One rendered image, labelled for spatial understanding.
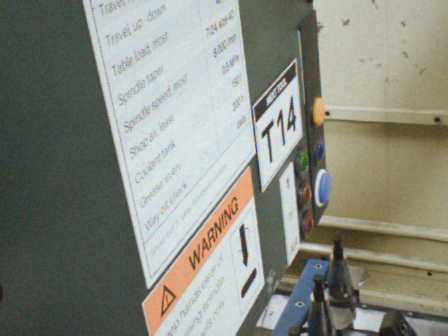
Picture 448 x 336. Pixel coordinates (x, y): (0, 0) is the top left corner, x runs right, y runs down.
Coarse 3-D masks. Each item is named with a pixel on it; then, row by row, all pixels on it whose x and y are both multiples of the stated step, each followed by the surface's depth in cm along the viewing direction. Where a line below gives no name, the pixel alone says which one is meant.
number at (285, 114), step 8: (288, 96) 54; (296, 96) 56; (280, 104) 52; (288, 104) 54; (296, 104) 56; (280, 112) 53; (288, 112) 54; (296, 112) 56; (280, 120) 53; (288, 120) 54; (296, 120) 56; (280, 128) 53; (288, 128) 55; (296, 128) 57; (280, 136) 53; (288, 136) 55; (280, 144) 53; (288, 144) 55; (280, 152) 53
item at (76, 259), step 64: (0, 0) 24; (64, 0) 28; (256, 0) 47; (0, 64) 25; (64, 64) 28; (256, 64) 48; (0, 128) 25; (64, 128) 29; (0, 192) 25; (64, 192) 29; (256, 192) 50; (0, 256) 26; (64, 256) 29; (128, 256) 34; (0, 320) 26; (64, 320) 30; (128, 320) 35; (256, 320) 52
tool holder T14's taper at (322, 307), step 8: (312, 296) 99; (312, 304) 99; (320, 304) 98; (328, 304) 99; (312, 312) 99; (320, 312) 99; (328, 312) 99; (312, 320) 100; (320, 320) 99; (328, 320) 99; (312, 328) 100; (320, 328) 100; (328, 328) 100
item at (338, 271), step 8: (344, 256) 107; (336, 264) 107; (344, 264) 107; (328, 272) 109; (336, 272) 107; (344, 272) 107; (328, 280) 109; (336, 280) 108; (344, 280) 108; (328, 288) 110; (336, 288) 109; (344, 288) 108; (352, 288) 110; (336, 296) 109; (344, 296) 109
